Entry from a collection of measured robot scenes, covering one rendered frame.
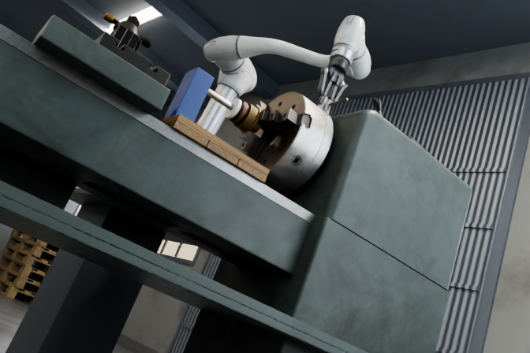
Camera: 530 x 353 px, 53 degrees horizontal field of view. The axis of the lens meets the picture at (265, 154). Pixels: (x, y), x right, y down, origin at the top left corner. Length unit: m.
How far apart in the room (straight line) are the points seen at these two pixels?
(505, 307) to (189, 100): 2.86
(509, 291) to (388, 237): 2.29
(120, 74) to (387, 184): 0.89
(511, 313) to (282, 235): 2.57
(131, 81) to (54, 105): 0.17
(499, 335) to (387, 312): 2.20
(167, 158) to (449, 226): 1.03
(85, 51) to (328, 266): 0.85
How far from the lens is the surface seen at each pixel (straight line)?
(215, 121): 2.35
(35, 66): 1.26
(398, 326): 1.76
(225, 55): 2.32
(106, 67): 1.23
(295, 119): 1.58
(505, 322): 3.87
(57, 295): 2.01
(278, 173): 1.59
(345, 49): 2.08
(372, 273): 1.65
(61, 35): 1.22
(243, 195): 1.42
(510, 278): 3.95
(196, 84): 1.53
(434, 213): 1.87
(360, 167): 1.62
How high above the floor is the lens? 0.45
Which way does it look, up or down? 20 degrees up
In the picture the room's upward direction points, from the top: 22 degrees clockwise
